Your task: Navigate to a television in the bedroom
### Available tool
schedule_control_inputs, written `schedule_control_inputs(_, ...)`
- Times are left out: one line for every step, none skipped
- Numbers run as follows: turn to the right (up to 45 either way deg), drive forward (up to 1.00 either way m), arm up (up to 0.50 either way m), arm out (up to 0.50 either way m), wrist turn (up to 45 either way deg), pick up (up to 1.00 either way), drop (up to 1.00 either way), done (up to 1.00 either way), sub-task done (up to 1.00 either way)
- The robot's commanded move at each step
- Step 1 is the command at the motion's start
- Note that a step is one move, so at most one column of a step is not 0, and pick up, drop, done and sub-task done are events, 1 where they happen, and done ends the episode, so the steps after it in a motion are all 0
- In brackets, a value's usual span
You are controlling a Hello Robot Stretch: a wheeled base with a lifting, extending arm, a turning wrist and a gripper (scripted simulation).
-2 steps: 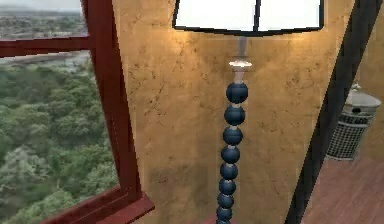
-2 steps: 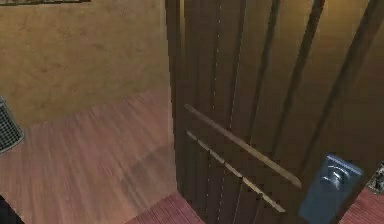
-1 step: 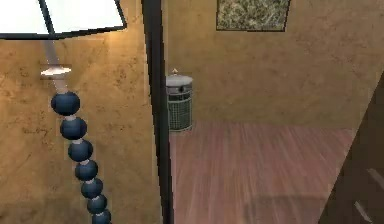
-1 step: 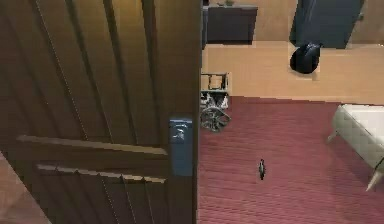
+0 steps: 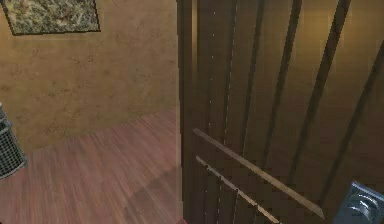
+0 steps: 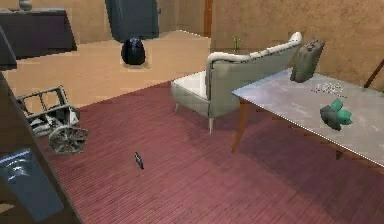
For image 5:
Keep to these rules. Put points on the framed speckled wall picture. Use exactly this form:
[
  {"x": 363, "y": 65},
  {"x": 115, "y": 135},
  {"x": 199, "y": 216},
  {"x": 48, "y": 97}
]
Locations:
[{"x": 53, "y": 15}]

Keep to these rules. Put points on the black mesh waste bin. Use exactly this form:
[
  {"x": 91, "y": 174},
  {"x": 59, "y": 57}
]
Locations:
[{"x": 8, "y": 150}]

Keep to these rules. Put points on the dark brown wooden door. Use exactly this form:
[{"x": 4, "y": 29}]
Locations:
[{"x": 266, "y": 110}]

